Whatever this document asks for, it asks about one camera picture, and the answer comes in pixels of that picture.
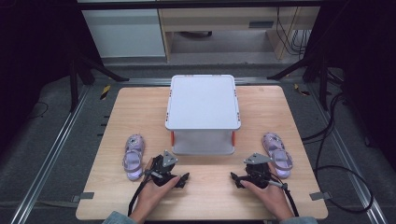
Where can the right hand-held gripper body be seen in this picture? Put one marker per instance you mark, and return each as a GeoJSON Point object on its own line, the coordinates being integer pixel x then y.
{"type": "Point", "coordinates": [257, 174]}

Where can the black curtain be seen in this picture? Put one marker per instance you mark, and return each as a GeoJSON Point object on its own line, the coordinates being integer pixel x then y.
{"type": "Point", "coordinates": [34, 56]}
{"type": "Point", "coordinates": [370, 62]}

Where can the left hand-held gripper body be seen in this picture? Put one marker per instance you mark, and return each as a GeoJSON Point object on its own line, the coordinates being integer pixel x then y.
{"type": "Point", "coordinates": [163, 171]}

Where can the white rack with orange posts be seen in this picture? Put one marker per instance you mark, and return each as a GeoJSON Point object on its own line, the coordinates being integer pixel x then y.
{"type": "Point", "coordinates": [202, 102]}

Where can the grey table bracket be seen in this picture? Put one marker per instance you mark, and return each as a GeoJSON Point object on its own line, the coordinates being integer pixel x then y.
{"type": "Point", "coordinates": [320, 196]}
{"type": "Point", "coordinates": [83, 196]}

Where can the white cabinet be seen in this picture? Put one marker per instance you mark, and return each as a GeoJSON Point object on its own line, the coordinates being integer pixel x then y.
{"type": "Point", "coordinates": [124, 32]}

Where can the light wooden desk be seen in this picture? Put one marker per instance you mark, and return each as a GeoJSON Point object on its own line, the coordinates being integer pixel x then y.
{"type": "Point", "coordinates": [218, 18]}

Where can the person's left hand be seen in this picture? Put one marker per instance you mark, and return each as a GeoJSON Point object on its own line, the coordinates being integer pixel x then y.
{"type": "Point", "coordinates": [152, 197]}

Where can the metal floor rail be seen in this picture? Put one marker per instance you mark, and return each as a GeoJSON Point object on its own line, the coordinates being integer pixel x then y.
{"type": "Point", "coordinates": [348, 161]}
{"type": "Point", "coordinates": [53, 155]}

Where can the yellow black tape strip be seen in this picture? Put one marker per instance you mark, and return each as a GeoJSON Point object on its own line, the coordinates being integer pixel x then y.
{"type": "Point", "coordinates": [105, 92]}
{"type": "Point", "coordinates": [301, 90]}

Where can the black metal stand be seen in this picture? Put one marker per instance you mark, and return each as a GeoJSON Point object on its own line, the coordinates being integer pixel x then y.
{"type": "Point", "coordinates": [74, 84]}
{"type": "Point", "coordinates": [322, 81]}

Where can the person's right hand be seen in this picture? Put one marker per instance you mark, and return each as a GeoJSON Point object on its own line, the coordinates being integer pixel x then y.
{"type": "Point", "coordinates": [272, 199]}

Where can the purple star sandal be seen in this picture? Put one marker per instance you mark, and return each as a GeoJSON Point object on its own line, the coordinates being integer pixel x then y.
{"type": "Point", "coordinates": [274, 143]}
{"type": "Point", "coordinates": [134, 146]}

